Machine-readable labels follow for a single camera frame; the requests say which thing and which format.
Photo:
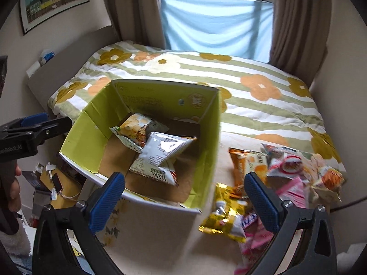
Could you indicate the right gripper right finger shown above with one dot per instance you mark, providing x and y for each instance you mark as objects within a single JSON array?
[{"x": 315, "y": 252}]

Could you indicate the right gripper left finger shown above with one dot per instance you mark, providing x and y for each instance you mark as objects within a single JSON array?
[{"x": 52, "y": 250}]

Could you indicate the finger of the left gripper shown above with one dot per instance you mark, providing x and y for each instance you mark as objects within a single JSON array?
[
  {"x": 50, "y": 129},
  {"x": 25, "y": 121}
]

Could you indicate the pink white snack bag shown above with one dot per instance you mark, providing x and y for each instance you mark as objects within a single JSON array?
[{"x": 257, "y": 237}]

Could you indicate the potato chips snack bag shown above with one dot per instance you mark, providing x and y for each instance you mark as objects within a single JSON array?
[{"x": 135, "y": 130}]

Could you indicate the gold yellow snack bag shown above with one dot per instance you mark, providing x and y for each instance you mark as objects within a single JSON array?
[{"x": 226, "y": 215}]

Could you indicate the red white Wishi bag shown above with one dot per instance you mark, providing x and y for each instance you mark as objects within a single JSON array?
[{"x": 283, "y": 162}]

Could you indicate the white grey snack bag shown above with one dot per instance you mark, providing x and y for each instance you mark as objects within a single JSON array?
[{"x": 158, "y": 155}]

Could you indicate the orange cake snack bag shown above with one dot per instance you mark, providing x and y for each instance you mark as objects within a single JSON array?
[{"x": 245, "y": 161}]

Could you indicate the orange sticks snack bag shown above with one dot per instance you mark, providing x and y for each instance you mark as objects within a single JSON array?
[{"x": 325, "y": 182}]

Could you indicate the person's left hand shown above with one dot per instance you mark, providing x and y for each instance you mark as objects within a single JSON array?
[{"x": 14, "y": 201}]

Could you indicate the grey bed headboard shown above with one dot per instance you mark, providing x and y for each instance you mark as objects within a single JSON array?
[{"x": 65, "y": 64}]

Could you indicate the items on headboard shelf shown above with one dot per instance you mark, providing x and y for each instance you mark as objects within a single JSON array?
[{"x": 44, "y": 57}]

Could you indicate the green cardboard box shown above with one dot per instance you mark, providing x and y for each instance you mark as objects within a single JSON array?
[{"x": 94, "y": 150}]

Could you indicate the left brown curtain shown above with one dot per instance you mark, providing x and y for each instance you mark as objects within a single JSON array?
[{"x": 137, "y": 20}]

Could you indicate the brown curtain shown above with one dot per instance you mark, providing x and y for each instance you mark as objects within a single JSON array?
[
  {"x": 137, "y": 20},
  {"x": 299, "y": 38}
]

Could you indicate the floral striped quilt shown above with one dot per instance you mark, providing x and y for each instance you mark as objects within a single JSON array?
[{"x": 256, "y": 99}]

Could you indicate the blue cloth on window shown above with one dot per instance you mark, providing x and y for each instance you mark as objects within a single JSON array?
[{"x": 241, "y": 28}]

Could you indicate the right brown curtain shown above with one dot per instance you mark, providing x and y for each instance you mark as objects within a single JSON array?
[{"x": 299, "y": 38}]

